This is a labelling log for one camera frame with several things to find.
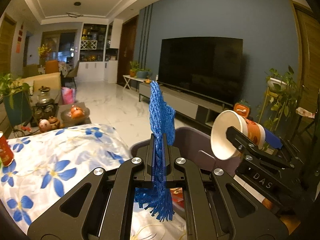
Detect white orange paper cup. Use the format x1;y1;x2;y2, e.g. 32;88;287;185
210;110;266;160

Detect blue foam fruit net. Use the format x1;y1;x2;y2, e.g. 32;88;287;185
135;81;175;222

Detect red cylindrical can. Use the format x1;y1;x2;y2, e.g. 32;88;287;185
0;131;14;167

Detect red printed plastic bag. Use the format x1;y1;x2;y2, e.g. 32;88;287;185
170;187;184;209

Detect dark purple trash bin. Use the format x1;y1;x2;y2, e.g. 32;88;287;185
130;126;276;221

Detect orange retro tv ornament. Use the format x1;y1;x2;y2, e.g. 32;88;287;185
233;99;251;118

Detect plant on gold stand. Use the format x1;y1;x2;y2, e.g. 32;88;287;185
257;66;299;137

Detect grey tv console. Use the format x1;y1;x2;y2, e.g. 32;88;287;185
138;82;235;131

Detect floral blue white tablecloth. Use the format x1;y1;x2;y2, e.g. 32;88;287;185
1;124;132;239

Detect black flat television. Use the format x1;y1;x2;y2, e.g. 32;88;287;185
158;37;245;105

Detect brown clay teapot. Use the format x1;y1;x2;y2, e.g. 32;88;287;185
48;116;60;130

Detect fruit bowl with oranges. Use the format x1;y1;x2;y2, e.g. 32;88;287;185
60;105;90;125

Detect pink piggy figurine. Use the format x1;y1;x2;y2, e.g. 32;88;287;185
39;119;52;133

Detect glass teapot set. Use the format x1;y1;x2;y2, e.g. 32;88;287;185
30;87;61;124

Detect pink gift bag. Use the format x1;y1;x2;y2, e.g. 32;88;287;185
61;87;76;105

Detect white side table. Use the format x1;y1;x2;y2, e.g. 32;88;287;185
123;75;147;90

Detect grey sectional sofa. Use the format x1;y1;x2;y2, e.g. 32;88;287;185
21;73;61;96

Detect small potted plants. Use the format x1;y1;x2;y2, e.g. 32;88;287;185
130;61;152;79

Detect potted green plant teal pot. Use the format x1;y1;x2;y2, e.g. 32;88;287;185
1;73;33;127

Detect orange dining chair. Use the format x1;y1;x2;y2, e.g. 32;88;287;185
45;60;60;74

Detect dark wooden door right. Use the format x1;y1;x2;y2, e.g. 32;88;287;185
117;15;138;86

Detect white display cabinet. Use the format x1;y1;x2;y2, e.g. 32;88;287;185
76;18;123;83

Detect ring ceiling lamp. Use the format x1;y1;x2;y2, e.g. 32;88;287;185
66;12;84;18

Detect wooden door left wall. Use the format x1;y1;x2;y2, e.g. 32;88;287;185
0;14;16;74

